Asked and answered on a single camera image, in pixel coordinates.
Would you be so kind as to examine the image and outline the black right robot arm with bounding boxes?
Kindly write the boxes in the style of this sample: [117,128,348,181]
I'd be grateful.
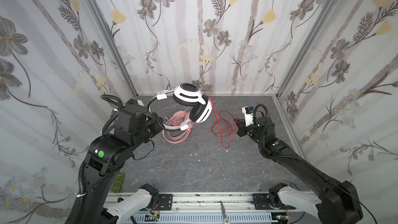
[235,104,367,224]

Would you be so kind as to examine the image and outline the green small object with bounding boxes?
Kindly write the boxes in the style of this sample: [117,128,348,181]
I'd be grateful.
[110,173,125,193]

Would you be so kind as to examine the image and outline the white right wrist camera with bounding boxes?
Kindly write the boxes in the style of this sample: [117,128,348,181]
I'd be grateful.
[242,106,254,127]

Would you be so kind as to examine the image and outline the pink headphones with cable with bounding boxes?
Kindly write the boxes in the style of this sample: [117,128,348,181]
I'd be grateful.
[162,111,193,144]

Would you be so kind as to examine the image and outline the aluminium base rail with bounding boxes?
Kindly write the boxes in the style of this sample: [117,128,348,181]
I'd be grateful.
[102,192,343,224]

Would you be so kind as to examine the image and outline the black white headphones red cable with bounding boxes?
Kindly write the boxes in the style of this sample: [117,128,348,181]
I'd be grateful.
[147,82,238,149]

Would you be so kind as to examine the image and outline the white perforated cable duct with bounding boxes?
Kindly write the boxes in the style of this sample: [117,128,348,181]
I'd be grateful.
[133,213,278,224]

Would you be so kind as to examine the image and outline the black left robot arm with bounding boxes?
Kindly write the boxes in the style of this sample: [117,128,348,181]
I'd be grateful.
[66,94,163,224]

